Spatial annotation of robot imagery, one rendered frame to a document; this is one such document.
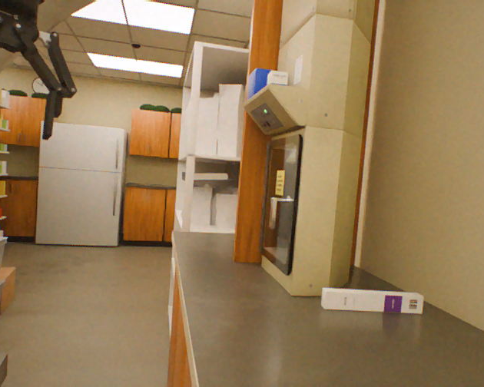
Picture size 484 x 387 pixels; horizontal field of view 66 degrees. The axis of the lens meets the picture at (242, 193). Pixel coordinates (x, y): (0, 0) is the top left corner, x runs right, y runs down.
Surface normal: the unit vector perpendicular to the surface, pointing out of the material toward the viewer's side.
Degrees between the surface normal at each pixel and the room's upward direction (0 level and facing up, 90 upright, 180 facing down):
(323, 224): 90
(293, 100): 90
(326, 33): 90
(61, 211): 90
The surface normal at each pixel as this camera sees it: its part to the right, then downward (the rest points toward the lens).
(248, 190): 0.21, 0.07
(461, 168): -0.97, -0.07
